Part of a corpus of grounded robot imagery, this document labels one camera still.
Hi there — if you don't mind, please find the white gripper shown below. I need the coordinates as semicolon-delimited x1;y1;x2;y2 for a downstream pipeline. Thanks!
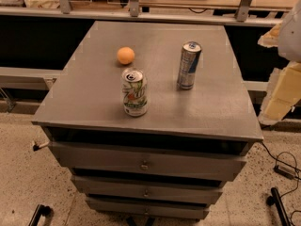
258;0;301;125

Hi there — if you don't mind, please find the grey drawer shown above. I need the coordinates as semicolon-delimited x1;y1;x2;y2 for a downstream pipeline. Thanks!
86;197;209;219
50;142;246;181
71;175;222;204

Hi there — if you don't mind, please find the bottom grey drawer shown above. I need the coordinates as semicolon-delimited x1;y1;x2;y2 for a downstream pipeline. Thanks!
86;197;209;219

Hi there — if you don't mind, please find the top grey drawer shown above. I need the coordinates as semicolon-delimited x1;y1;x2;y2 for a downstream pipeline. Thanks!
50;142;246;181

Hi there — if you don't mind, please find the blue silver energy drink can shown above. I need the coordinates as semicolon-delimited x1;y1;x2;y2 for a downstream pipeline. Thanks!
177;41;202;89

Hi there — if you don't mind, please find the white green 7up can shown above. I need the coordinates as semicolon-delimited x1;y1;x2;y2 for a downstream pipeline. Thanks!
121;68;148;117

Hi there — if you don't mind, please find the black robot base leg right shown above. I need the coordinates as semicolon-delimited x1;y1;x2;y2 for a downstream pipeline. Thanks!
266;187;291;226

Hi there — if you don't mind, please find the orange fruit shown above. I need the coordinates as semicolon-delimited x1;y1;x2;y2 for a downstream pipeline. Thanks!
117;47;135;65

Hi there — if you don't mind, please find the black power adapter with cable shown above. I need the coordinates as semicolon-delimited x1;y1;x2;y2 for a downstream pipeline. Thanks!
260;141;301;226

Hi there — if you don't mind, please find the white plug on floor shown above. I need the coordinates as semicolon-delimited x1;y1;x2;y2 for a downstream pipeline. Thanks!
32;141;50;152

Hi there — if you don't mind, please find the grey drawer cabinet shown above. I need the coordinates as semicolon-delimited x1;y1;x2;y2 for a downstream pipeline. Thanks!
33;22;262;211

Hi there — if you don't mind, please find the middle grey drawer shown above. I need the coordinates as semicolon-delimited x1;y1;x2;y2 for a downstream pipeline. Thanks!
71;175;222;204

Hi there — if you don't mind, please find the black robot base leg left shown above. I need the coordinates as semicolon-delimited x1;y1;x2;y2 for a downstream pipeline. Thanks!
28;204;53;226

